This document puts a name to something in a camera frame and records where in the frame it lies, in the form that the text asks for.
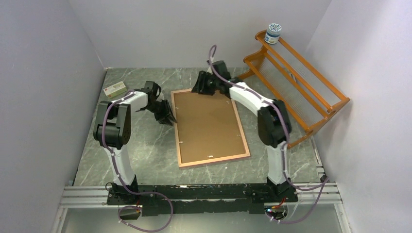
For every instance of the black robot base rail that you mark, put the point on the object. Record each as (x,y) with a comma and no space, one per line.
(204,198)

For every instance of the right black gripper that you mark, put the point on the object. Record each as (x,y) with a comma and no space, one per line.
(200,87)

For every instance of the copper wooden picture frame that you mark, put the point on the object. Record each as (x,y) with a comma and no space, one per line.
(214,160)

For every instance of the white blue jar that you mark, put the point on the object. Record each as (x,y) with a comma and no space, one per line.
(273,33)

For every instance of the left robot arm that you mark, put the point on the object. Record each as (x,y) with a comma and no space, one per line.
(112,129)

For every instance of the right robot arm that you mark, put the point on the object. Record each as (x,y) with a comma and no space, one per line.
(273,122)

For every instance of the brown frame backing board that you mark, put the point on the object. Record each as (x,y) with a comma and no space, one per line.
(209,125)

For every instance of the aluminium extrusion rail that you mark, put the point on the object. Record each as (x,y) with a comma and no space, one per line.
(81,197)

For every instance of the small white red box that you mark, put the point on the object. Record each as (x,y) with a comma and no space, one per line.
(115,90)

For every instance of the orange wooden rack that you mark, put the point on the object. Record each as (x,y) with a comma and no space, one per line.
(310,98)

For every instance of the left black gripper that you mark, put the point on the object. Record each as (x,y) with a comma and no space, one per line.
(166,111)

